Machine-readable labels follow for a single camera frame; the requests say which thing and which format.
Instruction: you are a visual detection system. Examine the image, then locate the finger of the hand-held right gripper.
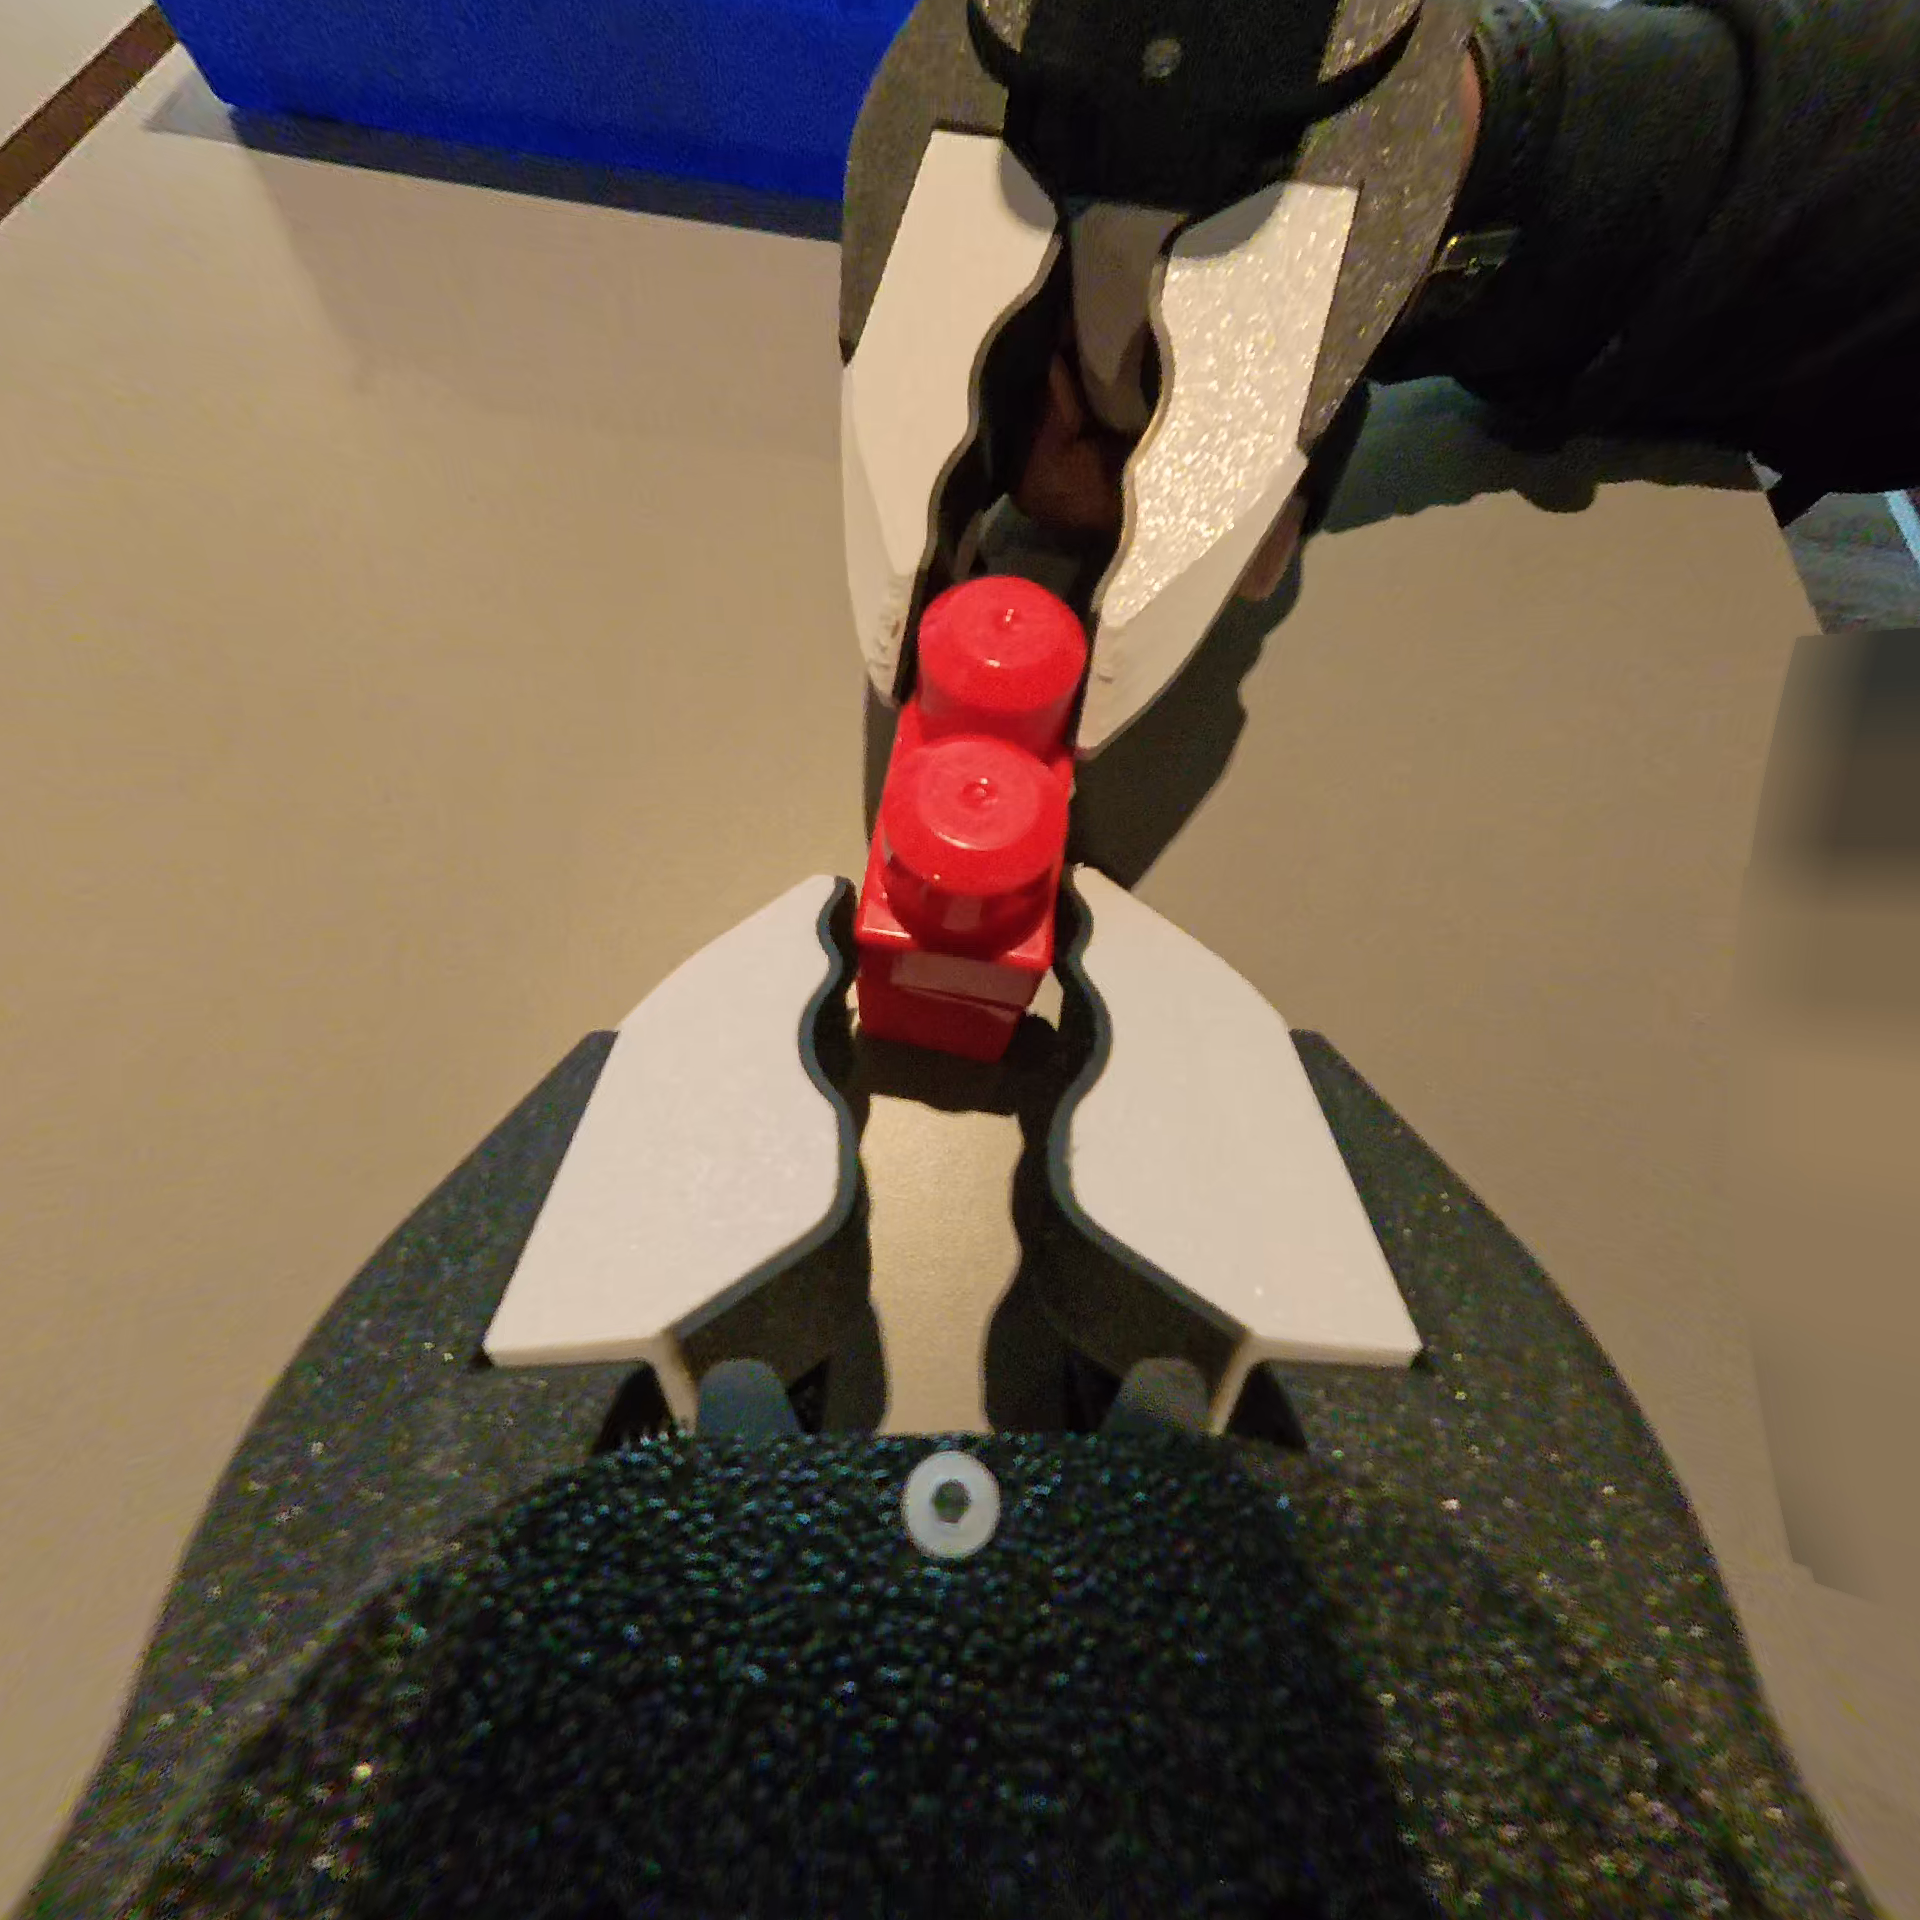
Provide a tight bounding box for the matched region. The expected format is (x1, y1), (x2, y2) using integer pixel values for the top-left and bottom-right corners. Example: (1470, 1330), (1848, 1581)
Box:
(838, 126), (1069, 708)
(1075, 183), (1360, 759)

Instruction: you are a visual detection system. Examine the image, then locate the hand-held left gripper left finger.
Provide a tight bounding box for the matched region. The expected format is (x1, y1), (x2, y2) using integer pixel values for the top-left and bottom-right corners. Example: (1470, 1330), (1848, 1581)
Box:
(482, 874), (866, 1427)

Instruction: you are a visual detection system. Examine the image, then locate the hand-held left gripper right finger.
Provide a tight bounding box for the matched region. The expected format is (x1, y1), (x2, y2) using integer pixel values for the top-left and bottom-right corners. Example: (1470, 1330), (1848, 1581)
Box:
(1050, 870), (1425, 1433)

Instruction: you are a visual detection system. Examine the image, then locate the red mega block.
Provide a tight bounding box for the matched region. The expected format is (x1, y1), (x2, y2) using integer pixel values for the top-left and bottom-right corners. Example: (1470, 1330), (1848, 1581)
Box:
(851, 572), (1092, 1063)

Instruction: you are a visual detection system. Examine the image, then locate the person's right hand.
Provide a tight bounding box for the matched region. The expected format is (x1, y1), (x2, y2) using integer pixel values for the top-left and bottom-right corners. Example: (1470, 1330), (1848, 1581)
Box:
(1020, 361), (1129, 532)

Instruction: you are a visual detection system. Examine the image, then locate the blue plastic crate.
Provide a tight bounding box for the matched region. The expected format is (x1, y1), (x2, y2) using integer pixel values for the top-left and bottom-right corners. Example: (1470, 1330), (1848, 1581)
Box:
(157, 0), (920, 204)

